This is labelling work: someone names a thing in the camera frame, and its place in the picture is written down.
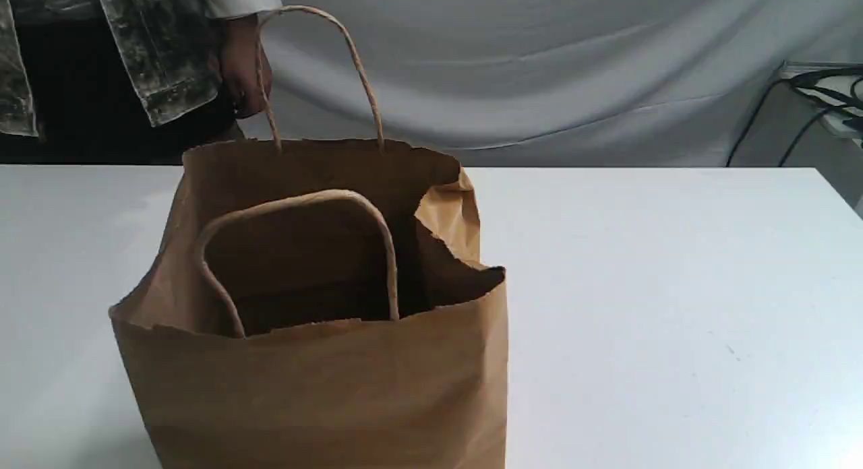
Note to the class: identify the person's left hand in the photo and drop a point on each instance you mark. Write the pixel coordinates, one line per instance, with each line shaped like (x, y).
(244, 66)

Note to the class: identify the brown paper bag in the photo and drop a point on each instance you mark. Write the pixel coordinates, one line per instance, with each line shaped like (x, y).
(320, 304)

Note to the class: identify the person's camouflage jacket torso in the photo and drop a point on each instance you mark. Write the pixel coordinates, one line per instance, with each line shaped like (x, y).
(111, 81)

